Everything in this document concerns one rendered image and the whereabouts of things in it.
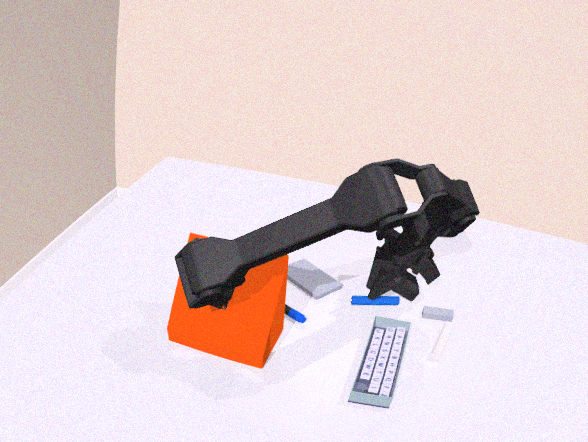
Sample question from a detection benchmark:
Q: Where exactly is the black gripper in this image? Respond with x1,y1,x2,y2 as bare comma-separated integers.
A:
365,224,433,301

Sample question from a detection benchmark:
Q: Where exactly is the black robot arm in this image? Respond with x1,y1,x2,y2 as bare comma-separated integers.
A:
174,158,480,310

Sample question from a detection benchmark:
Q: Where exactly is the small keyboard with white keys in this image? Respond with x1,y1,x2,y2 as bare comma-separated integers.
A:
348,315,411,409

